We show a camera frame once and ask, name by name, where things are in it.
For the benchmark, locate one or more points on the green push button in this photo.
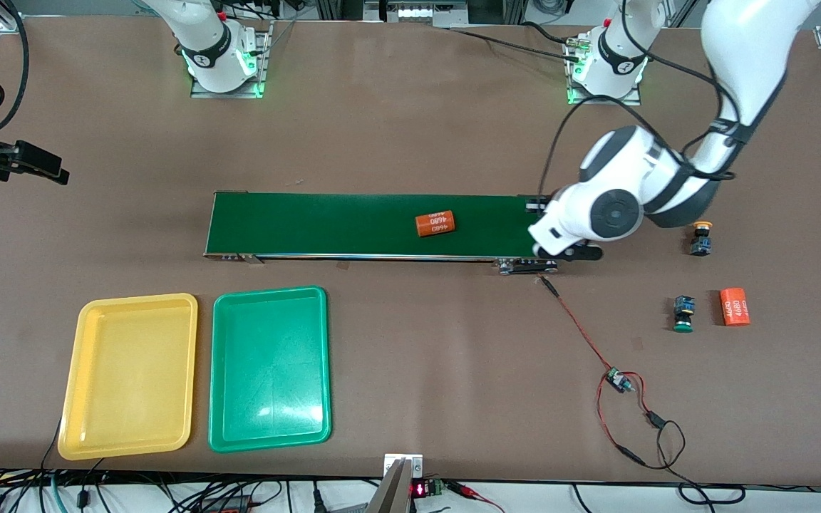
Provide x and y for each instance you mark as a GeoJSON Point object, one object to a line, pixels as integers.
{"type": "Point", "coordinates": [683, 308]}

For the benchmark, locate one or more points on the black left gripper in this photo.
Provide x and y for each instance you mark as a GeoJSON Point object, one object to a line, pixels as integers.
{"type": "Point", "coordinates": [540, 205]}

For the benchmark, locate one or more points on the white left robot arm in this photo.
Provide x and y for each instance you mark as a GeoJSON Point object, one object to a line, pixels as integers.
{"type": "Point", "coordinates": [617, 214]}

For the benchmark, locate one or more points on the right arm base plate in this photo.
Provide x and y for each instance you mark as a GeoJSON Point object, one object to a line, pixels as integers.
{"type": "Point", "coordinates": [204, 93]}

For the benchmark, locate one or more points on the red clip lead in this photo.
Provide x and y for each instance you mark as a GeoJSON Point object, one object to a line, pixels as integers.
{"type": "Point", "coordinates": [464, 489]}

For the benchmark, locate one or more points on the red led display module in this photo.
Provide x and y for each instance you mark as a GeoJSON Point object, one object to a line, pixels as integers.
{"type": "Point", "coordinates": [419, 489]}

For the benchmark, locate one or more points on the green conveyor belt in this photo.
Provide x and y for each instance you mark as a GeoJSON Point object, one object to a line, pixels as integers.
{"type": "Point", "coordinates": [346, 224]}

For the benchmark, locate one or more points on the orange cylinder 4680 print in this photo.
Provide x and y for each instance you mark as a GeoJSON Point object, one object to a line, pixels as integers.
{"type": "Point", "coordinates": [735, 308]}
{"type": "Point", "coordinates": [435, 224]}

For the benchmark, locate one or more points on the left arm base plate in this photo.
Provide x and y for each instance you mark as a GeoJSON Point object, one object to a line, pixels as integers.
{"type": "Point", "coordinates": [617, 102]}

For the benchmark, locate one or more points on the small controller circuit board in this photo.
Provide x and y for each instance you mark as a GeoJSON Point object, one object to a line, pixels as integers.
{"type": "Point", "coordinates": [617, 380]}

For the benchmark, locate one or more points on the yellow plastic tray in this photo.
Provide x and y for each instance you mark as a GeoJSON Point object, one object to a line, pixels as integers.
{"type": "Point", "coordinates": [129, 377]}

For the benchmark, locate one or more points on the silver metal clamp bracket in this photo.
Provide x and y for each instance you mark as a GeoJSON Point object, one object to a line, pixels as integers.
{"type": "Point", "coordinates": [403, 470]}

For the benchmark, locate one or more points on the yellow push button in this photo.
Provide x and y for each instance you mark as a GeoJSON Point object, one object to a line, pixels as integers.
{"type": "Point", "coordinates": [701, 246]}

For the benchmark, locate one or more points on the green plastic tray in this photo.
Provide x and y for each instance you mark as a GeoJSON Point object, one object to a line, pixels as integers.
{"type": "Point", "coordinates": [268, 370]}

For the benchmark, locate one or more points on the white labelled device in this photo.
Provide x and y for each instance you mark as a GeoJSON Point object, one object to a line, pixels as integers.
{"type": "Point", "coordinates": [417, 13]}

